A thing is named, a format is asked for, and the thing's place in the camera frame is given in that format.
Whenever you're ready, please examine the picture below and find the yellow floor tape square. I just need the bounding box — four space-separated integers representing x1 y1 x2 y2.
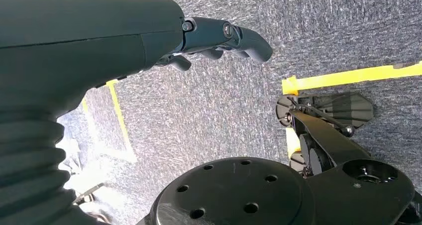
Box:
281 61 422 159

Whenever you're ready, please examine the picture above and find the black robot left foot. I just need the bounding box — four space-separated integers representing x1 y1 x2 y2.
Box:
275 91 375 138

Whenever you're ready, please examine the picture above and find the black round robot joint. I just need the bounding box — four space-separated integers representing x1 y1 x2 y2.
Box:
145 157 306 225

